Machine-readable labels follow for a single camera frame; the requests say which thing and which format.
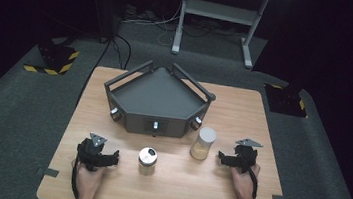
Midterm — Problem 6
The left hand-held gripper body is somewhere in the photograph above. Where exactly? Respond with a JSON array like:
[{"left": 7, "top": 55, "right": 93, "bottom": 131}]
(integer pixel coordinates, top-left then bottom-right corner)
[{"left": 74, "top": 131, "right": 109, "bottom": 174}]

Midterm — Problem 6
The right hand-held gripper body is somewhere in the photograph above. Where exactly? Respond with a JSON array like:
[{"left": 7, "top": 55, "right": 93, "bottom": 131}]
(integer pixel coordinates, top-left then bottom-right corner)
[{"left": 232, "top": 137, "right": 264, "bottom": 176}]

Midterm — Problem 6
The white lid glass jar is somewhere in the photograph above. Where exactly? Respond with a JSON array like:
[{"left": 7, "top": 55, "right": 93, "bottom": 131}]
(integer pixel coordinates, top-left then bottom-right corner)
[{"left": 189, "top": 125, "right": 219, "bottom": 163}]

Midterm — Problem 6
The silver lid glass jar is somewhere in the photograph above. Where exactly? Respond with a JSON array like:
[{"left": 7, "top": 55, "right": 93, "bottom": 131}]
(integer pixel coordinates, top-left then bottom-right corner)
[{"left": 136, "top": 146, "right": 160, "bottom": 178}]

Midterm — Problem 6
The dark grey corner shelf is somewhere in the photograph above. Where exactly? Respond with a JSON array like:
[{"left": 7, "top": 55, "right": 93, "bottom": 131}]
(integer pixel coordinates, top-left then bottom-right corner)
[{"left": 99, "top": 54, "right": 220, "bottom": 144}]

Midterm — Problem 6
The person's right hand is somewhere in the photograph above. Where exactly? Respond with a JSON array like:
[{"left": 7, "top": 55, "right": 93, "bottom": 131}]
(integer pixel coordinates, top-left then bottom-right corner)
[{"left": 227, "top": 160, "right": 262, "bottom": 199}]

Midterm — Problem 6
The person's left hand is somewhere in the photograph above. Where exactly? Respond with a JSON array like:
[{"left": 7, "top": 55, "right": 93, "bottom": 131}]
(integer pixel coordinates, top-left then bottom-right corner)
[{"left": 73, "top": 161, "right": 108, "bottom": 199}]

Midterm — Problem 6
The black yellow striped stand base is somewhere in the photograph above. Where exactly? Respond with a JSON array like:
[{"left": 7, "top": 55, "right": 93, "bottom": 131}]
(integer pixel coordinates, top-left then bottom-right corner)
[
  {"left": 22, "top": 40, "right": 81, "bottom": 79},
  {"left": 260, "top": 81, "right": 312, "bottom": 119}
]

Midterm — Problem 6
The right hand-held gripper black cable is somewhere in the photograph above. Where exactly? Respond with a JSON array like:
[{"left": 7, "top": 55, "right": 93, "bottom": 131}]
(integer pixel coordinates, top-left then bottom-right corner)
[{"left": 243, "top": 166, "right": 261, "bottom": 199}]

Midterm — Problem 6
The hand-held gripper black cable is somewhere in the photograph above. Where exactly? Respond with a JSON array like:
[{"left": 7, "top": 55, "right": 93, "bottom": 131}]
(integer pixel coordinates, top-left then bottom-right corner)
[
  {"left": 68, "top": 156, "right": 84, "bottom": 199},
  {"left": 243, "top": 166, "right": 261, "bottom": 199}
]

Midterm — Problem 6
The left hand-held gripper black cable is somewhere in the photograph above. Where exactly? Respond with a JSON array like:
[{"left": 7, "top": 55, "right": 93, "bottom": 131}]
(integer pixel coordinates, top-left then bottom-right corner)
[{"left": 68, "top": 156, "right": 84, "bottom": 199}]

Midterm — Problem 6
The black floor cable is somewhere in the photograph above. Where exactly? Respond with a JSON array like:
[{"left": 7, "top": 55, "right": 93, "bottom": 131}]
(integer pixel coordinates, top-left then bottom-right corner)
[{"left": 76, "top": 30, "right": 134, "bottom": 108}]

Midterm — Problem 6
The white floor cable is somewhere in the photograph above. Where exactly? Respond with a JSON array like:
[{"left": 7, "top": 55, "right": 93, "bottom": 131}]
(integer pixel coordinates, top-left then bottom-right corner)
[{"left": 120, "top": 0, "right": 185, "bottom": 48}]

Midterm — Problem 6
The grey metal frame desk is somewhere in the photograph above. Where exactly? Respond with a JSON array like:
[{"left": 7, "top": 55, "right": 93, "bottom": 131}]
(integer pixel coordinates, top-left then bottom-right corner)
[{"left": 170, "top": 0, "right": 295, "bottom": 74}]

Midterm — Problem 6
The black stand post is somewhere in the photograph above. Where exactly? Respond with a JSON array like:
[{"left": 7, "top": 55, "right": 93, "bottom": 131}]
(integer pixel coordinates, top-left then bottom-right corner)
[{"left": 96, "top": 0, "right": 124, "bottom": 46}]

